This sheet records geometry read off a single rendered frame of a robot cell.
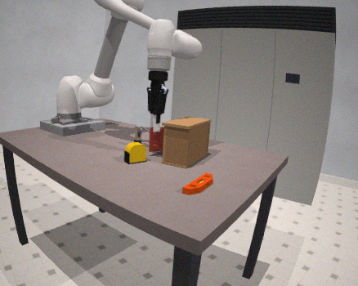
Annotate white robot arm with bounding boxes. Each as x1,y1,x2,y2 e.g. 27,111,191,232
50,0,202,125

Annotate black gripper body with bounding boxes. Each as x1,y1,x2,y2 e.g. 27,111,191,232
148,71,168,95

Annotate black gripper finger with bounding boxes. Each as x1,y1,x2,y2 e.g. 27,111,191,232
153,84,168,132
147,85,155,127

